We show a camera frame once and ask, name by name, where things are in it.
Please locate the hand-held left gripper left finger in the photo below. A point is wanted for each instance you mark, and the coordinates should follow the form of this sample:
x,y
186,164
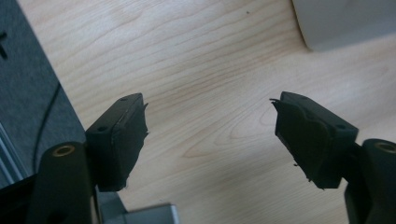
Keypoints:
x,y
115,146

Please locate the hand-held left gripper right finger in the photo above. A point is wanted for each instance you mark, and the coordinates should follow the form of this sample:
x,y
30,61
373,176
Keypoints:
x,y
308,140

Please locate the white box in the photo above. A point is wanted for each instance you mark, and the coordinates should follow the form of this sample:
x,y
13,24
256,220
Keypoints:
x,y
345,21

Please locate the aluminium frame bar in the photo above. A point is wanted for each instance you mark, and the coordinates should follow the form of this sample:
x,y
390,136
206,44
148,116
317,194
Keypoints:
x,y
9,158

